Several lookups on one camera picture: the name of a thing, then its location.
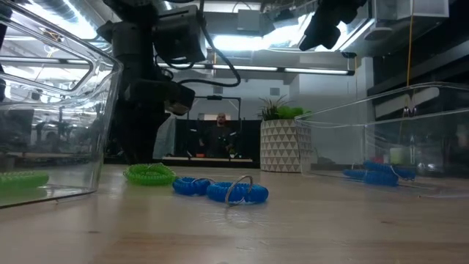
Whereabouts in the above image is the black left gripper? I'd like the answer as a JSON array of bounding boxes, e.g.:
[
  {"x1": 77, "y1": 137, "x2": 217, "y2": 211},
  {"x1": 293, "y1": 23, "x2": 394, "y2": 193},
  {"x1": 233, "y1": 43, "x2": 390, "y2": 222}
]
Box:
[{"x1": 111, "y1": 21, "x2": 196, "y2": 165}]

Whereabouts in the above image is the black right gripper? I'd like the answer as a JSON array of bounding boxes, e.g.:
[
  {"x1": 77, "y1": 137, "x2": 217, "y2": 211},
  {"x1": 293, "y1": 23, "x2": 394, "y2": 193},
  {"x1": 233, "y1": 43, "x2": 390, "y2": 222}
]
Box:
[{"x1": 298, "y1": 0, "x2": 367, "y2": 51}]

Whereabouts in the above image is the green spring keychain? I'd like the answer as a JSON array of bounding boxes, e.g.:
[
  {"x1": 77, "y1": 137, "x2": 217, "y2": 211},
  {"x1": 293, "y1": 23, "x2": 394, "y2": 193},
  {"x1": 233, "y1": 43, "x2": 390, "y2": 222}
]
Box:
[
  {"x1": 122, "y1": 162, "x2": 178, "y2": 186},
  {"x1": 0, "y1": 170, "x2": 51, "y2": 190}
]

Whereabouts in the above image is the grey hanging curtain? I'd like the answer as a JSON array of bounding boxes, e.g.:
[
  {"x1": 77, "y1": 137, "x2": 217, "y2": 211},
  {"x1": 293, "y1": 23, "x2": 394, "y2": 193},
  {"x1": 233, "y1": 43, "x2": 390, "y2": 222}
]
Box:
[{"x1": 153, "y1": 114, "x2": 177, "y2": 159}]

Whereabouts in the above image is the long linear ceiling light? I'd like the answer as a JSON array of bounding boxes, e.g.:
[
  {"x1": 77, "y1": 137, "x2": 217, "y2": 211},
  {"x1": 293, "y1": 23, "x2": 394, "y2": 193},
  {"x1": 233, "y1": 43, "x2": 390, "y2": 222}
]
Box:
[{"x1": 157, "y1": 62, "x2": 355, "y2": 77}]

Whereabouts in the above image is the person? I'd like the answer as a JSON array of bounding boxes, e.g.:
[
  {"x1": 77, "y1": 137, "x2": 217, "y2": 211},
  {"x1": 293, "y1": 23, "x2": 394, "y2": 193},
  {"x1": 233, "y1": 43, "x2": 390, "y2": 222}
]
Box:
[{"x1": 199, "y1": 112, "x2": 239, "y2": 158}]

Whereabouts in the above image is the grey ceiling unit box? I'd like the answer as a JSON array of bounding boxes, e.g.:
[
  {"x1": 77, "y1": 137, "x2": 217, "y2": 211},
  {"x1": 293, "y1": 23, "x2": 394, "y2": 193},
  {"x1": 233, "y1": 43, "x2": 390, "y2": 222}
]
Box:
[{"x1": 237, "y1": 9, "x2": 262, "y2": 32}]

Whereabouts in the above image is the clear plastic bin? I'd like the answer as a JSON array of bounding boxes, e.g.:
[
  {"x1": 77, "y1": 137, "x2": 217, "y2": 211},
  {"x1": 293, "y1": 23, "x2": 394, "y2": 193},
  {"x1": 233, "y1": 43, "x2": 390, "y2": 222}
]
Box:
[
  {"x1": 295, "y1": 82, "x2": 469, "y2": 199},
  {"x1": 0, "y1": 0, "x2": 124, "y2": 209}
]

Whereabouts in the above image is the background wooden table top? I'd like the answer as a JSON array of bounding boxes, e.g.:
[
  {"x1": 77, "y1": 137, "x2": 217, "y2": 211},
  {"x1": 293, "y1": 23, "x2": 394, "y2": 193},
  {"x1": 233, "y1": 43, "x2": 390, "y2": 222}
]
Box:
[{"x1": 163, "y1": 156, "x2": 254, "y2": 163}]

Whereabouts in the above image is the black partition screen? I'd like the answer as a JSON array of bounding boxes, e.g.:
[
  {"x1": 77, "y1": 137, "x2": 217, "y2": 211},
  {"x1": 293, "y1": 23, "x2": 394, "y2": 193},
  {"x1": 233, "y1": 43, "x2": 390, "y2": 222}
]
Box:
[{"x1": 175, "y1": 119, "x2": 262, "y2": 162}]

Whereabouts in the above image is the potted succulent, patterned white pot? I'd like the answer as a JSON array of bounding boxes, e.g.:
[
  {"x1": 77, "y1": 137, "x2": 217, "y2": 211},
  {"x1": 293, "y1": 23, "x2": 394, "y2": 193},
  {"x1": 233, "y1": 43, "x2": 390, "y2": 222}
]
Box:
[{"x1": 259, "y1": 95, "x2": 312, "y2": 173}]

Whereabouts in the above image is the pale green cup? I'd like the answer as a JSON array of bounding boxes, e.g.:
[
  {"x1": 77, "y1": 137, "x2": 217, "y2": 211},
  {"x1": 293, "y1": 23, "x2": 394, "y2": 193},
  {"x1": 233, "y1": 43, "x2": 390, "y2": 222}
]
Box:
[{"x1": 388, "y1": 146, "x2": 405, "y2": 165}]

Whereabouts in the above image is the black background gantry frame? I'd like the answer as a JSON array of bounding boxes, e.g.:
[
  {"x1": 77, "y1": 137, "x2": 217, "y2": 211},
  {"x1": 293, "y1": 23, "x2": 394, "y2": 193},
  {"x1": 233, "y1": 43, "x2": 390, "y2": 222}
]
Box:
[{"x1": 187, "y1": 95, "x2": 242, "y2": 158}]

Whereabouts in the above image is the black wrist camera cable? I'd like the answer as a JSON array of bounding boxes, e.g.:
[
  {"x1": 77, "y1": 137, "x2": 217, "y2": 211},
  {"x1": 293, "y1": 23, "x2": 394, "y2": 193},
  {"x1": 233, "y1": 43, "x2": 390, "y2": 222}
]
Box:
[{"x1": 155, "y1": 0, "x2": 242, "y2": 88}]

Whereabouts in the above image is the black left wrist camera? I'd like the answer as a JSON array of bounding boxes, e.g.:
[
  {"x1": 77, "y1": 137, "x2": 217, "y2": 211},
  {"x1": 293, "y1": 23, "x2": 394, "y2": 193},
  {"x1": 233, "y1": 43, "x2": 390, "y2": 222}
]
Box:
[{"x1": 152, "y1": 4, "x2": 208, "y2": 64}]

